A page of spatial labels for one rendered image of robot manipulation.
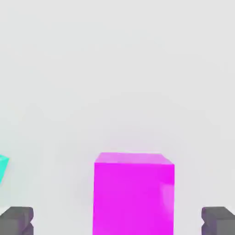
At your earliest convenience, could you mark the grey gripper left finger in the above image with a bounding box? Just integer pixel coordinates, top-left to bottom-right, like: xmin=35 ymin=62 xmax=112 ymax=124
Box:
xmin=0 ymin=206 xmax=34 ymax=235

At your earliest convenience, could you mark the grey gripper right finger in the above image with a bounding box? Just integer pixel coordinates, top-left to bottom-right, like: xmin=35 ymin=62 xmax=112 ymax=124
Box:
xmin=201 ymin=206 xmax=235 ymax=235

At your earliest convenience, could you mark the small cyan cube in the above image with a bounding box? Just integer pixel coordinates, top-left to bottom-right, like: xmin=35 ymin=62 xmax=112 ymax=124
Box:
xmin=0 ymin=154 xmax=10 ymax=185

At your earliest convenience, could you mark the small magenta cube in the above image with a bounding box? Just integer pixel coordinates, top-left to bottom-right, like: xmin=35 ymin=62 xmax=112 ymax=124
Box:
xmin=92 ymin=152 xmax=175 ymax=235

